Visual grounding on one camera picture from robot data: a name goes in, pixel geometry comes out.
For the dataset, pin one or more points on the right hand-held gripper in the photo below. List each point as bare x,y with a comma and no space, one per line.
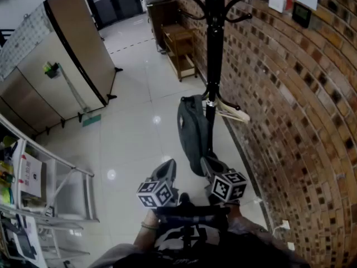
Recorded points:
227,187

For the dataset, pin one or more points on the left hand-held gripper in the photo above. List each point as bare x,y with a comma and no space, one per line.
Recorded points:
156,193

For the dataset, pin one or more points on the dark grey bag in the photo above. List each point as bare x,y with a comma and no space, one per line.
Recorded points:
192,134

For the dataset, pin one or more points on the black metal coat rack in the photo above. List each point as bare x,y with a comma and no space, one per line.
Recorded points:
214,52

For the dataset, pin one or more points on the person's right forearm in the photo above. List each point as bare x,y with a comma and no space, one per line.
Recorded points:
237,215

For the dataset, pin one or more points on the person's left forearm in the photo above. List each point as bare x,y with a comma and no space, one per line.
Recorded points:
147,233

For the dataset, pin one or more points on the grey metal shelf rack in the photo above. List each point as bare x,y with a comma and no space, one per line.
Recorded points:
67,194

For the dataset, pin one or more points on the person's black shoe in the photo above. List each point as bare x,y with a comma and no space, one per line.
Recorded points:
184,199

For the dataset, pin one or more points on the person's black printed shirt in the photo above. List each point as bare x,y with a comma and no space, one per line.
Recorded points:
228,250

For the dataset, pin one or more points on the cream wooden clothes hanger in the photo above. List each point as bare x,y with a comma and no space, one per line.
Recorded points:
234,113

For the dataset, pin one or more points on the green head floor mop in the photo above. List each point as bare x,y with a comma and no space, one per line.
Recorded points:
92,120

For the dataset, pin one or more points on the white paper sign red marks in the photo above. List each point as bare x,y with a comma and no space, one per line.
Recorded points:
30,174

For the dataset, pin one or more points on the wooden shelf cart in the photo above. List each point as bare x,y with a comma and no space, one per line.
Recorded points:
181,49

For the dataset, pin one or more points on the yellow green packets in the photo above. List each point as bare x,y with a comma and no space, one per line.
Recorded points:
6,172

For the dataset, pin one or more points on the beige folding partition screen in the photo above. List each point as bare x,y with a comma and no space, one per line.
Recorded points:
55,74

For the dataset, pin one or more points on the green and black holder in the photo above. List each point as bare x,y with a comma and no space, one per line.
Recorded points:
51,70

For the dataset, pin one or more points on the dark wooden cabinet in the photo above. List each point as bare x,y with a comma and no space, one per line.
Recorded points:
161,18

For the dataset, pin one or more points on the black glass door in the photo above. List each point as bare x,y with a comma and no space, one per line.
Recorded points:
114,1

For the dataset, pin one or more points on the black chest mount bar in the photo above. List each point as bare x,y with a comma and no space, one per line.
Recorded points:
192,213

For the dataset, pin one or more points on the white wall socket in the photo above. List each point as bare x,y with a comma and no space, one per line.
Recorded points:
285,224
291,246

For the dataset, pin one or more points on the black wall display device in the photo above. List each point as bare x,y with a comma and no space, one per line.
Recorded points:
301,14

